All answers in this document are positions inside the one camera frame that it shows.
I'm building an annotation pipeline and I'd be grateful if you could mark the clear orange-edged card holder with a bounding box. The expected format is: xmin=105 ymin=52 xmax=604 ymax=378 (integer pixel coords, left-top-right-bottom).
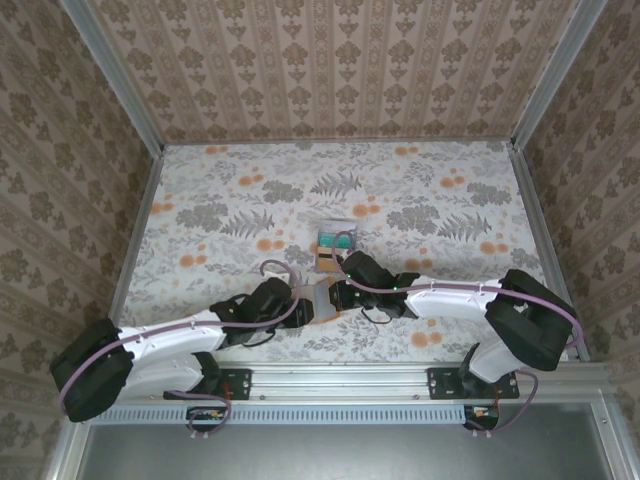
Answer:
xmin=299 ymin=274 xmax=347 ymax=327

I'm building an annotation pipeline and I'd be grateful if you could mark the tan card with black stripe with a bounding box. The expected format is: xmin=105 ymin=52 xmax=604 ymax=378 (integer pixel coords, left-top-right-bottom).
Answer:
xmin=315 ymin=244 xmax=347 ymax=272

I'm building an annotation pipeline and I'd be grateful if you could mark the teal card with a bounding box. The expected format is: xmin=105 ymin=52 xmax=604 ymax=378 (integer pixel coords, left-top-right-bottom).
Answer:
xmin=317 ymin=230 xmax=357 ymax=250

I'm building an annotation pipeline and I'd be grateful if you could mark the white grey card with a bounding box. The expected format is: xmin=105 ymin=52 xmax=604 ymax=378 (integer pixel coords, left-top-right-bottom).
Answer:
xmin=321 ymin=218 xmax=358 ymax=235

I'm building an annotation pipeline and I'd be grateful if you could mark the black connector board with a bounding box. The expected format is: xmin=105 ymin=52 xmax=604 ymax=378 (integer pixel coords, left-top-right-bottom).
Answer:
xmin=186 ymin=406 xmax=232 ymax=434

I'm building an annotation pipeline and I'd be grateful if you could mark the grey metal sheet panel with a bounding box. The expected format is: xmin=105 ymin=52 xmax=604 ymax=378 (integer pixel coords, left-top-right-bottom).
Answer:
xmin=74 ymin=403 xmax=617 ymax=480

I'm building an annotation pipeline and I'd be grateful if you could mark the thin black right gripper cable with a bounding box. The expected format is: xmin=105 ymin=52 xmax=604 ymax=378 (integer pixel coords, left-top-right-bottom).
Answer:
xmin=361 ymin=308 xmax=397 ymax=327

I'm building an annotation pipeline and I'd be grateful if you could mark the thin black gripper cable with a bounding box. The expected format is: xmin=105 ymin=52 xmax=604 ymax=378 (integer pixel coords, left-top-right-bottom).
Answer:
xmin=238 ymin=327 xmax=277 ymax=350
xmin=361 ymin=308 xmax=397 ymax=327

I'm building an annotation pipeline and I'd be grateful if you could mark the thin black left gripper cable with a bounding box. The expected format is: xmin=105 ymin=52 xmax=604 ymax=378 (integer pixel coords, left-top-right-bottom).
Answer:
xmin=238 ymin=327 xmax=277 ymax=350

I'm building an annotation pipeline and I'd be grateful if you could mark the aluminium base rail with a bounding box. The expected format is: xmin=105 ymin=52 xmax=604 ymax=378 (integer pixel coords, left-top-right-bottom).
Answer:
xmin=77 ymin=362 xmax=621 ymax=402

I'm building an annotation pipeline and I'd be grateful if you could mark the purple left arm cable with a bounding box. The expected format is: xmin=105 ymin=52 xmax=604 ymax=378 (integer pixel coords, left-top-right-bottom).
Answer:
xmin=58 ymin=259 xmax=301 ymax=444

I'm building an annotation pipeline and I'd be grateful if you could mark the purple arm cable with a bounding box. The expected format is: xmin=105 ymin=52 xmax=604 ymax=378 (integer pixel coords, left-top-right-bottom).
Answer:
xmin=58 ymin=259 xmax=301 ymax=444
xmin=332 ymin=230 xmax=584 ymax=441

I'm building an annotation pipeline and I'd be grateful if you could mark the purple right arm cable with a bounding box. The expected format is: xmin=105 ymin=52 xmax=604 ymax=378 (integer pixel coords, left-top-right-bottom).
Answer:
xmin=332 ymin=230 xmax=584 ymax=441

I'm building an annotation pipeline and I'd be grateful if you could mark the grey slotted cable duct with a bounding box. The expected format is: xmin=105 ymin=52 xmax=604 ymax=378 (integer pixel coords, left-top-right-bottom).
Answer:
xmin=92 ymin=403 xmax=469 ymax=426

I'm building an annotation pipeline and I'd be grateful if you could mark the aluminium table edge rail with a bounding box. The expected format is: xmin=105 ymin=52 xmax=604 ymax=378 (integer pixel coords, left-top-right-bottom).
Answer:
xmin=107 ymin=147 xmax=167 ymax=369
xmin=509 ymin=142 xmax=592 ymax=364

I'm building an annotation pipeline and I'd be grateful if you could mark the aluminium frame post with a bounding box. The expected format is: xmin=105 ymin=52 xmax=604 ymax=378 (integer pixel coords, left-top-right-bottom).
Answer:
xmin=59 ymin=0 xmax=167 ymax=157
xmin=509 ymin=0 xmax=609 ymax=151

